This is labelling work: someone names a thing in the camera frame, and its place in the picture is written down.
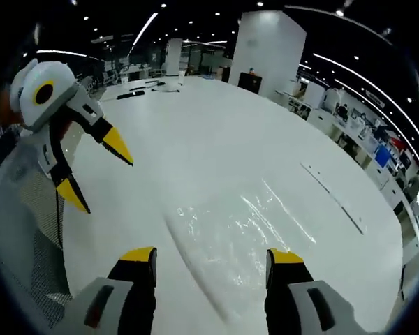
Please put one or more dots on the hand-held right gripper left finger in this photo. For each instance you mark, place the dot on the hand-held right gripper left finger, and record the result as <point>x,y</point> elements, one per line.
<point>136,300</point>

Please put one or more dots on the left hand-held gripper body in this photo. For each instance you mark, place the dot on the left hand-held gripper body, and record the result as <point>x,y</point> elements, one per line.
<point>45,94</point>

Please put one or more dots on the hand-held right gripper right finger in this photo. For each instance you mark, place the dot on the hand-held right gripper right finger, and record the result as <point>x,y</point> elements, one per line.
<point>283,300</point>

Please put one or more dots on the clear plastic resealable bag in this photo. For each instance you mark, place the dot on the clear plastic resealable bag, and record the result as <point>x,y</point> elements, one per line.
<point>237,240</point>

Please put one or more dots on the black bar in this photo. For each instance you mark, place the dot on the black bar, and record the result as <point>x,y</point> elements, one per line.
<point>130,95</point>

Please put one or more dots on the grey mesh chair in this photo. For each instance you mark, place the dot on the grey mesh chair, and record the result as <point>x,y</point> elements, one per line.
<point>17,216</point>

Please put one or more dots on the small white object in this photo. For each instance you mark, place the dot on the small white object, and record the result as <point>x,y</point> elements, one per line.
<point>182,77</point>

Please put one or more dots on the slim white pillar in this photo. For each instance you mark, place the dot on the slim white pillar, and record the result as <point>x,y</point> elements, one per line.
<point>174,57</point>

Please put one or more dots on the long table slot cover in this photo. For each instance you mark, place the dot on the long table slot cover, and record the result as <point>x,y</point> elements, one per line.
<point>331,197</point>

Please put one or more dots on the black cabinet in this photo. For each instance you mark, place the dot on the black cabinet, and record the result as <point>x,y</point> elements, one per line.
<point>250,83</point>

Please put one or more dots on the blue box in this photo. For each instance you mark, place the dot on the blue box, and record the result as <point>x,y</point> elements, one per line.
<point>383,157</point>

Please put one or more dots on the large white square pillar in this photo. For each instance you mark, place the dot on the large white square pillar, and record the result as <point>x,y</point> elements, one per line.
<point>265,49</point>

